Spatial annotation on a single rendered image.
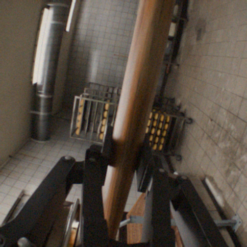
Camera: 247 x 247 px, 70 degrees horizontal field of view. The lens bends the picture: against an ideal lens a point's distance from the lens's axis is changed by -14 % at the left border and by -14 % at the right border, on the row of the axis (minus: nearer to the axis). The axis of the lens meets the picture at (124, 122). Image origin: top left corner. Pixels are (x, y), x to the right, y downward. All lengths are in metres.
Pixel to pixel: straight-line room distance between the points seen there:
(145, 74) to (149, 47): 0.02
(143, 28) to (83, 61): 5.11
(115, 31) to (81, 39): 0.90
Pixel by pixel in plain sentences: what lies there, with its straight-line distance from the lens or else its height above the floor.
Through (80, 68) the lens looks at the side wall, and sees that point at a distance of 5.30.
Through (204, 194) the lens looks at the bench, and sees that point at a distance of 2.15.
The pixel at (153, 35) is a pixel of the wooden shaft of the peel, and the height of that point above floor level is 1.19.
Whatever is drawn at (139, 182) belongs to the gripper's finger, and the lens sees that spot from 0.17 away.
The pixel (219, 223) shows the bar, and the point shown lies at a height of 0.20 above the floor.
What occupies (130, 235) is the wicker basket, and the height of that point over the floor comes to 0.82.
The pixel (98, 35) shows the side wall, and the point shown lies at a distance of 5.24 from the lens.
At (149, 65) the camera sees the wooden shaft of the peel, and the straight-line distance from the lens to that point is 0.17.
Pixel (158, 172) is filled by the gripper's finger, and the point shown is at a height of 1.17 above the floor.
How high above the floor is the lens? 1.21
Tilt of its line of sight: 4 degrees down
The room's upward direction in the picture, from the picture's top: 79 degrees counter-clockwise
